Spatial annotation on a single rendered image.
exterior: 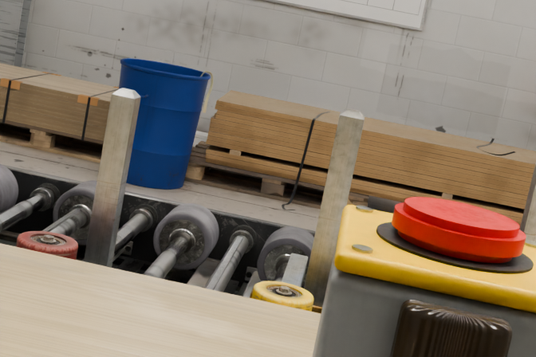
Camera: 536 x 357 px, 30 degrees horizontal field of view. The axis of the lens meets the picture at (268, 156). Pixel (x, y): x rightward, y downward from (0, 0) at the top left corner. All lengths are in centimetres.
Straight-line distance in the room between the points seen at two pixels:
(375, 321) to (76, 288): 94
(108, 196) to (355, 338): 118
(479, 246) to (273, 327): 91
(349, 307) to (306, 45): 720
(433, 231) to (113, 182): 117
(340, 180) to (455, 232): 111
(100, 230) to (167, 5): 619
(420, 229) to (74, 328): 82
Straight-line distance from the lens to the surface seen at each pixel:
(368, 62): 745
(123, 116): 143
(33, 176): 204
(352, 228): 31
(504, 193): 631
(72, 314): 112
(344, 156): 139
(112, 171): 144
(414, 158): 622
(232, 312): 121
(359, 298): 28
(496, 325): 27
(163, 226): 186
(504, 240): 30
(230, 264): 172
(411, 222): 30
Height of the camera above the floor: 129
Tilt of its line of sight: 9 degrees down
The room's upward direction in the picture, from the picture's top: 11 degrees clockwise
